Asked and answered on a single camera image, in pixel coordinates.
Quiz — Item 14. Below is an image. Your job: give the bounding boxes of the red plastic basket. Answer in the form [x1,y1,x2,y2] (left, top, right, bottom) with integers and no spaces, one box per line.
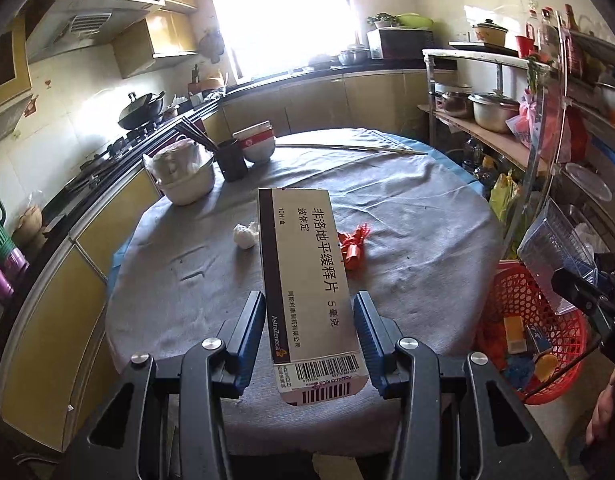
[472,260,588,405]

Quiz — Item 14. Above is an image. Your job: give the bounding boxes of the white tissue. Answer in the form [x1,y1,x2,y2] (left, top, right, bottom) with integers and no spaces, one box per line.
[233,221,260,250]

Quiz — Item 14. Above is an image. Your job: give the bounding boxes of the orange red wrapper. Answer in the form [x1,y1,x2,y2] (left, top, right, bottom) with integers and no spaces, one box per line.
[337,223,371,271]

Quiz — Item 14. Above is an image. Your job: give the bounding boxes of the metal kitchen shelf rack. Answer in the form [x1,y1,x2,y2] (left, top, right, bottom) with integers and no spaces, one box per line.
[417,29,615,281]

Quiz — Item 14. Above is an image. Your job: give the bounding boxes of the steel pot on shelf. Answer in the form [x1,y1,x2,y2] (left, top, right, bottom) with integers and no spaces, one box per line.
[468,93,520,134]

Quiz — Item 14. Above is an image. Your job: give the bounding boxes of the white basin with bowls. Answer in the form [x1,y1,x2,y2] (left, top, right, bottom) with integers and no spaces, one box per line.
[143,134,216,206]

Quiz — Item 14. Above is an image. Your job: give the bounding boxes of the blue plastic bag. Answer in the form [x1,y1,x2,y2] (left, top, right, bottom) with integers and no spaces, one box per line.
[503,354,535,390]

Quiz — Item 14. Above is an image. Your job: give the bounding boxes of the grey tablecloth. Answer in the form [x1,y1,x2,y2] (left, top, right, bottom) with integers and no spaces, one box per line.
[104,127,505,458]

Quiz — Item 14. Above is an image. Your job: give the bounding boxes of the yellow enamel pot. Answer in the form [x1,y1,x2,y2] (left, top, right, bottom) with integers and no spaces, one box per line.
[472,18,508,47]

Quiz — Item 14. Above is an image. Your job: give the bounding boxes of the microwave oven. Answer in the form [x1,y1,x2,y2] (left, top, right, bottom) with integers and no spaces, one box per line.
[367,27,435,61]

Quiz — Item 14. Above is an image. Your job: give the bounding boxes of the blue cardboard box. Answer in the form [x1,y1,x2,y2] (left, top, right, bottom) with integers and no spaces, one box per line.
[525,325,551,356]

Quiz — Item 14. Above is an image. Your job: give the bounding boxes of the clear plastic container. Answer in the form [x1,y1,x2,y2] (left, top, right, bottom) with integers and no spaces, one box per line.
[517,198,598,314]

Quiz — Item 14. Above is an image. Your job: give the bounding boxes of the range hood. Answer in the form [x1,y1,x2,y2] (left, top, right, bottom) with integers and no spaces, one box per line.
[23,0,166,63]

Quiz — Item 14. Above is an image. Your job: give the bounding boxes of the person's right hand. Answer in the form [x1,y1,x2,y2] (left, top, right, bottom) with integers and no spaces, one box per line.
[585,369,615,446]

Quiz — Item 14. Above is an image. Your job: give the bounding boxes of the gas stove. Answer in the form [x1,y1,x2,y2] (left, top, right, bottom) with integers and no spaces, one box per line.
[64,122,157,194]

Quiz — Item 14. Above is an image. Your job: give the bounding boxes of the black wok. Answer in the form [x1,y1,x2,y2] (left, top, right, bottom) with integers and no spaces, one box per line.
[118,91,166,130]

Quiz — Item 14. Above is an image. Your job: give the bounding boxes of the white medicine box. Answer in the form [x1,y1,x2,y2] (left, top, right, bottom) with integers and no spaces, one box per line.
[258,188,368,406]

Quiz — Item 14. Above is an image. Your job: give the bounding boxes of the stacked red white bowls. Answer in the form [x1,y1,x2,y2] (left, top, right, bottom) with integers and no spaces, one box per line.
[233,120,276,164]

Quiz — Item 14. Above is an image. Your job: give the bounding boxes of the dark chopstick cup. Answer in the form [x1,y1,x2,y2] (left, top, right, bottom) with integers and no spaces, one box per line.
[216,139,248,182]

